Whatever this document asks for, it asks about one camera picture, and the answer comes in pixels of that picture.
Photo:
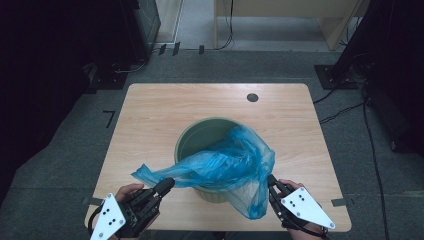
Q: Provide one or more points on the light wooden desk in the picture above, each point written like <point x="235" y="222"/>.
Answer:
<point x="286" y="10"/>

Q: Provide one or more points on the grey tape piece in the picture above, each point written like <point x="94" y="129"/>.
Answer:
<point x="93" y="201"/>
<point x="339" y="202"/>

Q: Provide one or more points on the dark glass cabinet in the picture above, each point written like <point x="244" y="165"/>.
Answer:
<point x="148" y="23"/>

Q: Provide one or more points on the dark round table grommet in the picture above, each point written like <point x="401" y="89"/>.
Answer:
<point x="252" y="97"/>

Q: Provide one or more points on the person's right hand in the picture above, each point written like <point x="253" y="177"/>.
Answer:
<point x="293" y="184"/>

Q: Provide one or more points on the black stand base plate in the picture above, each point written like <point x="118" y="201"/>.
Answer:
<point x="108" y="80"/>
<point x="333" y="78"/>

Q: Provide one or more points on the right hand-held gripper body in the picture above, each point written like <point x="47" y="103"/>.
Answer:
<point x="303" y="208"/>

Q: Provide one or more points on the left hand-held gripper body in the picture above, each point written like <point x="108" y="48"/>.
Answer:
<point x="113" y="216"/>

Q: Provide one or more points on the person's left hand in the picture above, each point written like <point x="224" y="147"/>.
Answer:
<point x="128" y="191"/>

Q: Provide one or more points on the green plastic trash bin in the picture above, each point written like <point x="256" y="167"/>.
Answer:
<point x="200" y="135"/>

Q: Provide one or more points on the blue plastic garbage bag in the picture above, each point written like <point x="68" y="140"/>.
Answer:
<point x="230" y="165"/>

